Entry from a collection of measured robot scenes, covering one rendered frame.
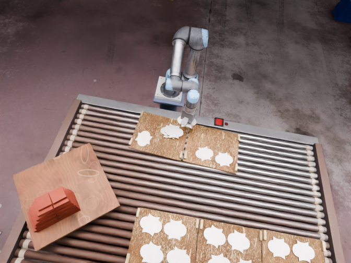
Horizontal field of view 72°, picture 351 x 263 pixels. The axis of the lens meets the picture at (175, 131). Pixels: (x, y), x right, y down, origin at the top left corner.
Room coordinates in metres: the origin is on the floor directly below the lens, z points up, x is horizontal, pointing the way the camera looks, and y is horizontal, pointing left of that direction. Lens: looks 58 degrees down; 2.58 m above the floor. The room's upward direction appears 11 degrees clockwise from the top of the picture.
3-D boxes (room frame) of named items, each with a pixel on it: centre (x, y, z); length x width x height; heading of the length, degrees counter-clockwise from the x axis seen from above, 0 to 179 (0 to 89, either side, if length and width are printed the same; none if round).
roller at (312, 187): (0.77, -0.18, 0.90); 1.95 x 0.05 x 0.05; 91
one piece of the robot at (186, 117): (0.98, -0.06, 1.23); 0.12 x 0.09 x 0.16; 162
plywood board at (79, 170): (0.37, 0.60, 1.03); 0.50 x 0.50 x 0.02; 41
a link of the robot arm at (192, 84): (1.10, -0.04, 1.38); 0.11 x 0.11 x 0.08; 5
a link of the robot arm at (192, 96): (1.01, -0.07, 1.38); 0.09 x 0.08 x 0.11; 5
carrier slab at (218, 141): (0.94, -0.31, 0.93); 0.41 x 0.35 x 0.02; 88
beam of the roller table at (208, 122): (1.19, -0.17, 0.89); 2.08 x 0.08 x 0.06; 91
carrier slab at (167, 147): (0.96, 0.11, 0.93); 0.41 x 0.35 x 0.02; 86
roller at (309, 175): (0.87, -0.18, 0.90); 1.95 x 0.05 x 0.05; 91
